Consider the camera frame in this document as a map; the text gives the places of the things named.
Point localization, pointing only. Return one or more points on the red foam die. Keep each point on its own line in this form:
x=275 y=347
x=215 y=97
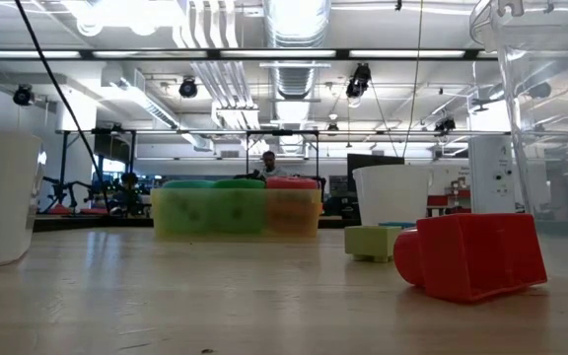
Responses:
x=291 y=207

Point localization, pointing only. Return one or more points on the green foam die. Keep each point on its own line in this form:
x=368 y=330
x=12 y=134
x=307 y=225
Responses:
x=239 y=207

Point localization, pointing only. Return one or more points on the teal foam die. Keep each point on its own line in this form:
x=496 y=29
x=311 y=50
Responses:
x=185 y=207

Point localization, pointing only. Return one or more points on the lime green toy block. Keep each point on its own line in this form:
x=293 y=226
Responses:
x=373 y=241

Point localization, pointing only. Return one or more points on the teal toy block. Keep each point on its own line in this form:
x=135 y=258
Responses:
x=404 y=225

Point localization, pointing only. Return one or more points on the clear plastic bin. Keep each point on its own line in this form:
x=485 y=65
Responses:
x=555 y=148

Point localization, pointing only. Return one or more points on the person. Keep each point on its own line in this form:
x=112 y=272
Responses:
x=128 y=192
x=269 y=165

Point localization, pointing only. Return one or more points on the white round cup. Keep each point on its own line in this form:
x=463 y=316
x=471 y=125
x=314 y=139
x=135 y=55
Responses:
x=392 y=192

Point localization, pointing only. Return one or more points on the black ceiling spotlight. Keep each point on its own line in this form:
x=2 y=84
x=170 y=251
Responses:
x=445 y=124
x=23 y=95
x=188 y=89

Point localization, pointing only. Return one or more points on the yellow translucent bin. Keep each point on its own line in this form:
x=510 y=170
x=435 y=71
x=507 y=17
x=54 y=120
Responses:
x=158 y=217

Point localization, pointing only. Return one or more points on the black overhead crossbar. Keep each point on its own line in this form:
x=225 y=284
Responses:
x=342 y=54

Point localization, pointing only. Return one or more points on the red cabinet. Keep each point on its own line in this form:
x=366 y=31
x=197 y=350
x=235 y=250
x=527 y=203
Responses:
x=442 y=201

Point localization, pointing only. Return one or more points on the red stepped toy block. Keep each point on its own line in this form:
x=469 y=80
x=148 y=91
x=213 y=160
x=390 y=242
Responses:
x=471 y=256

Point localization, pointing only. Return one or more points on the white pillar with sockets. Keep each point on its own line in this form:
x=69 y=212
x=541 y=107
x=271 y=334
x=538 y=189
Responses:
x=488 y=172

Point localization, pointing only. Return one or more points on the black background station frame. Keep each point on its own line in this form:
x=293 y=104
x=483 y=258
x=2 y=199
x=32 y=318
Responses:
x=131 y=163
x=282 y=132

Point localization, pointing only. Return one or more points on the black overhead camera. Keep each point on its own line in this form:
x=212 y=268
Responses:
x=360 y=76

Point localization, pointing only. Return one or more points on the black aluminium table frame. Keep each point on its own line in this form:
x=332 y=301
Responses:
x=92 y=223

